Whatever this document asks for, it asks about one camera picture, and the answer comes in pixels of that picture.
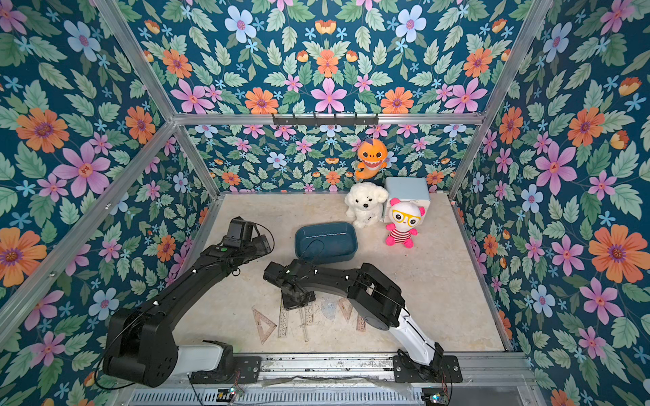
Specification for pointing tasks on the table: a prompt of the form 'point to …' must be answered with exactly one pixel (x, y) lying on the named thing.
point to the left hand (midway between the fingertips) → (262, 243)
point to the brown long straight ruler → (360, 323)
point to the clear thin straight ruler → (302, 315)
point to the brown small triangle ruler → (346, 306)
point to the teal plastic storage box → (327, 243)
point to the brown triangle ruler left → (258, 318)
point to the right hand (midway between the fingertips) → (296, 304)
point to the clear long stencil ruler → (283, 321)
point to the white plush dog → (364, 204)
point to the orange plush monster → (372, 156)
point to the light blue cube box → (405, 189)
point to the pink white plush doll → (404, 218)
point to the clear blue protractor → (329, 308)
